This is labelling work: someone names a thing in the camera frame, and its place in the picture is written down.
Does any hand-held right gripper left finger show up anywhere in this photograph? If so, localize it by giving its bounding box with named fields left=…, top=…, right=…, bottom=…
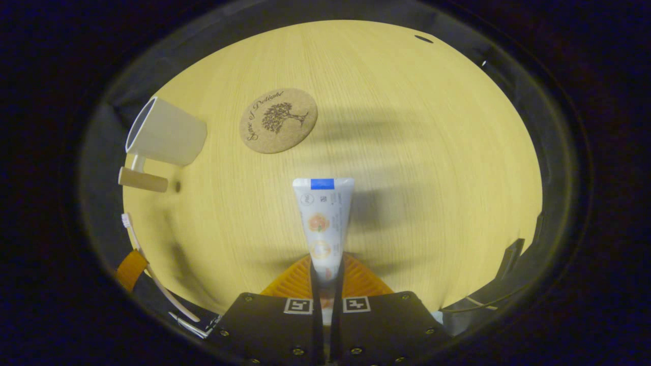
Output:
left=209, top=254, right=323, bottom=364

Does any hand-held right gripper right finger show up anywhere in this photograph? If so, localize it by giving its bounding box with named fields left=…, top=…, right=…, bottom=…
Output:
left=331, top=253, right=453, bottom=364

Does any white toothbrush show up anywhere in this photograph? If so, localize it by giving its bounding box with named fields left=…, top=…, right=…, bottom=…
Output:
left=121, top=213, right=201, bottom=323

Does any white toothpaste tube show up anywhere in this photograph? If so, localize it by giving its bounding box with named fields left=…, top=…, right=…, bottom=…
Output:
left=292, top=178, right=355, bottom=326

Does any white cup with wooden handle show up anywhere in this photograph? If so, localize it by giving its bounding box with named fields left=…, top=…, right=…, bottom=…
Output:
left=118, top=97, right=208, bottom=193

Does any round cork coaster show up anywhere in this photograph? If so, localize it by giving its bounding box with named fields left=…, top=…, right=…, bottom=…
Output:
left=239, top=88, right=318, bottom=154

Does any black box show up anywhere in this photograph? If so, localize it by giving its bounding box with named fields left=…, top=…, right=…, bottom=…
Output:
left=501, top=238, right=525, bottom=280

